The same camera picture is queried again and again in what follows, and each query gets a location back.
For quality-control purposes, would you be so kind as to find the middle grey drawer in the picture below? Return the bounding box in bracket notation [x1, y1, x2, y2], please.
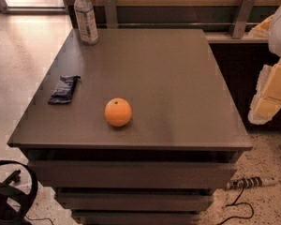
[56, 188, 213, 212]

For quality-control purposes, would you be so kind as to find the left metal bracket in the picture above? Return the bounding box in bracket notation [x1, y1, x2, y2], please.
[103, 0, 118, 28]

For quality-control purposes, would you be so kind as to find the orange fruit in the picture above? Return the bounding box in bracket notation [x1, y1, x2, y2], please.
[105, 97, 132, 128]

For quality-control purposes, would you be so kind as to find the dark blue snack wrapper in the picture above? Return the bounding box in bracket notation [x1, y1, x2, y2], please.
[48, 75, 81, 105]

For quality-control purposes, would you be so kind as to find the black power cable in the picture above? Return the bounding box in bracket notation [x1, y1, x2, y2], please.
[214, 185, 256, 225]

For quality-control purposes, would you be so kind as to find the grey drawer cabinet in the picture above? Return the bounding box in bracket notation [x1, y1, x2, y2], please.
[9, 29, 251, 225]

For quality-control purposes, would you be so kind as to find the bottom grey drawer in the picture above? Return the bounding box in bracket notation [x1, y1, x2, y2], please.
[72, 211, 200, 225]

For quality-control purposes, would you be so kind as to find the right metal bracket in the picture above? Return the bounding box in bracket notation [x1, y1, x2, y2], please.
[229, 0, 256, 39]

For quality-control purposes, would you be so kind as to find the white power strip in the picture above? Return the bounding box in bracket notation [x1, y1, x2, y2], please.
[226, 176, 279, 190]

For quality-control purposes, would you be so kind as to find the wooden wall shelf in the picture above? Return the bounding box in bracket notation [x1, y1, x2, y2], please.
[204, 31, 270, 45]

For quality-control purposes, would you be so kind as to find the metal bracket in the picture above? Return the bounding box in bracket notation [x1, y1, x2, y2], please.
[229, 0, 256, 39]
[103, 0, 118, 28]

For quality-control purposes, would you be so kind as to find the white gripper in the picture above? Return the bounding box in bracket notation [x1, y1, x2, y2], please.
[248, 6, 281, 125]

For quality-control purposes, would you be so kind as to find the top grey drawer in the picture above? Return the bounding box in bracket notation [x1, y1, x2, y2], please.
[29, 161, 236, 189]

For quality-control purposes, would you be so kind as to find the clear plastic water bottle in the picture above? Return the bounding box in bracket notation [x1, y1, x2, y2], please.
[74, 0, 98, 45]

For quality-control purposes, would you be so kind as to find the grey drawer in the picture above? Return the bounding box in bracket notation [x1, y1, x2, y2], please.
[29, 161, 236, 189]
[72, 211, 200, 225]
[56, 188, 213, 212]

